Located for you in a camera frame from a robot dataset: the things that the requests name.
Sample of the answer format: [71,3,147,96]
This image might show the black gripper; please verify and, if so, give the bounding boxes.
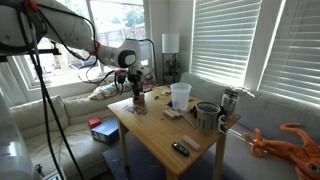
[127,73,145,98]

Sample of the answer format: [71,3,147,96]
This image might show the brown plush toy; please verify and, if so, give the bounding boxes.
[143,68,158,87]

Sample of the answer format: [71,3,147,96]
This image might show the colourful floral pillow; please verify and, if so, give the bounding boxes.
[88,80,133,102]

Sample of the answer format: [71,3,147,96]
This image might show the arc floor lamp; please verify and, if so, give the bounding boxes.
[139,38,158,83]

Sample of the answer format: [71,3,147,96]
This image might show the green potted plant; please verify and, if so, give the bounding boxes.
[165,58,183,78]

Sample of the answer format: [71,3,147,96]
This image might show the tall clear plastic container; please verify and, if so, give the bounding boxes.
[169,82,193,112]

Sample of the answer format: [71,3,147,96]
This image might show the light wooden table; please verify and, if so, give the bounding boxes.
[107,85,242,180]

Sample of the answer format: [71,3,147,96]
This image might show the blue cardboard box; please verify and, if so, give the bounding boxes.
[90,117,120,146]

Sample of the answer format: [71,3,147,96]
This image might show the small red box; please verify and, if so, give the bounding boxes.
[87,116,102,130]

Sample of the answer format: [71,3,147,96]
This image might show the thin wooden stick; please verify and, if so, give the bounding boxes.
[177,109,197,129]

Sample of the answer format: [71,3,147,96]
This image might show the white shade shelf lamp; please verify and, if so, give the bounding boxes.
[161,32,181,86]

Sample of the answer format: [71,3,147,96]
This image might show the white leather sofa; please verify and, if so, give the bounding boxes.
[8,91,129,180]

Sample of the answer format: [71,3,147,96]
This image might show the black headphones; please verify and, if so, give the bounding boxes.
[189,103,228,119]

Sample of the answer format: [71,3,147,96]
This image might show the black green remote control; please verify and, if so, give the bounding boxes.
[171,141,191,158]

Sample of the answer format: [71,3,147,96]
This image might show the dark blue rug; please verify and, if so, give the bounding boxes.
[102,136,234,180]

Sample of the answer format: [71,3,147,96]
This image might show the white framed window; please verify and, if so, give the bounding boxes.
[0,0,150,92]

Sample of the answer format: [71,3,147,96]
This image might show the white sunglasses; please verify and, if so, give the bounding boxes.
[217,114,229,134]

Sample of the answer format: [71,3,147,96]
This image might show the white window blind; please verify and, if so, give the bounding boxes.
[258,0,320,108]
[189,0,263,88]

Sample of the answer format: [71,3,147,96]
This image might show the gray fabric sofa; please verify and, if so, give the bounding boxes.
[179,72,320,180]

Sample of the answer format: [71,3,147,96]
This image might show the orange octopus plush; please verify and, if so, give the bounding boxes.
[243,122,320,180]

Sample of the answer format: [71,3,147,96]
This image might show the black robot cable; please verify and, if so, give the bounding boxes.
[14,0,134,180]

